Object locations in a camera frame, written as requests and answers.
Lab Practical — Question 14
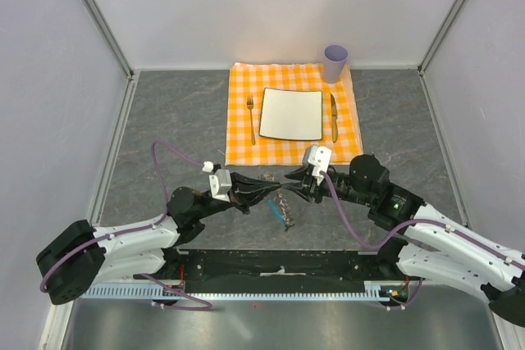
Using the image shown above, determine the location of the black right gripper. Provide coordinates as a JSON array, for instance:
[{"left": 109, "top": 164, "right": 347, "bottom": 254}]
[{"left": 281, "top": 165, "right": 373, "bottom": 206}]

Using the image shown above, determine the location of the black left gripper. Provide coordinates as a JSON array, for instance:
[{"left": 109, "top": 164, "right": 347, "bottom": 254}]
[{"left": 195, "top": 171, "right": 281, "bottom": 220}]

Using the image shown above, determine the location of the metal key organizer blue handle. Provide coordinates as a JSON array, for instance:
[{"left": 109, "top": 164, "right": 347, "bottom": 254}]
[{"left": 268, "top": 189, "right": 294, "bottom": 232}]

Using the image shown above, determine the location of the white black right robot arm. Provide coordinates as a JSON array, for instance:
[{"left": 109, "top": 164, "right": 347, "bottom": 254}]
[{"left": 285, "top": 146, "right": 524, "bottom": 326}]

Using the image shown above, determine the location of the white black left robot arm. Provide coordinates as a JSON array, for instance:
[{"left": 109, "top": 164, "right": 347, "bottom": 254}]
[{"left": 36, "top": 170, "right": 281, "bottom": 305}]

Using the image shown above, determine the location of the orange white checkered cloth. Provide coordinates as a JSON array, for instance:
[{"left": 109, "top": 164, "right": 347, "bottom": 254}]
[{"left": 225, "top": 62, "right": 363, "bottom": 166}]

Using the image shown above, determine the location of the white square plate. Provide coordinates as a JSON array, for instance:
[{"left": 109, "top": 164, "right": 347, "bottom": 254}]
[{"left": 259, "top": 88, "right": 323, "bottom": 141}]

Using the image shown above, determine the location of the gold knife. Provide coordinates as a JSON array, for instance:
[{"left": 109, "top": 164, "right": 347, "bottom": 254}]
[{"left": 330, "top": 94, "right": 339, "bottom": 143}]

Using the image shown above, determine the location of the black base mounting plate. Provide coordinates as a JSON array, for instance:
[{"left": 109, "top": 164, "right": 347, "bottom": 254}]
[{"left": 153, "top": 248, "right": 405, "bottom": 294}]

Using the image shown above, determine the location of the lilac plastic cup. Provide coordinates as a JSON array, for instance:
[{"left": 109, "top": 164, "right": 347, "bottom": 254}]
[{"left": 322, "top": 44, "right": 348, "bottom": 84}]

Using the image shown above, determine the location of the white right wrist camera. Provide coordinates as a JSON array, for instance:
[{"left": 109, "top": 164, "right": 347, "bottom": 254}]
[{"left": 303, "top": 144, "right": 332, "bottom": 185}]

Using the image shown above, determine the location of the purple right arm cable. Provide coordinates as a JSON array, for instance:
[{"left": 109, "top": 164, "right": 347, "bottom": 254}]
[{"left": 322, "top": 171, "right": 525, "bottom": 310}]

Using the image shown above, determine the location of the right aluminium frame post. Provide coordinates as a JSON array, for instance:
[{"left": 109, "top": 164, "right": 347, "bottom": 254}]
[{"left": 417, "top": 0, "right": 493, "bottom": 76}]

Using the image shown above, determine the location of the aluminium frame post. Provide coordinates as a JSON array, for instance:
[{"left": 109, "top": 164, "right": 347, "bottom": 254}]
[
  {"left": 417, "top": 0, "right": 493, "bottom": 76},
  {"left": 57, "top": 0, "right": 136, "bottom": 80}
]

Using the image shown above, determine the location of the left aluminium frame post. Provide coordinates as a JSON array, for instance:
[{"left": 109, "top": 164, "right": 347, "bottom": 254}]
[{"left": 57, "top": 0, "right": 136, "bottom": 80}]

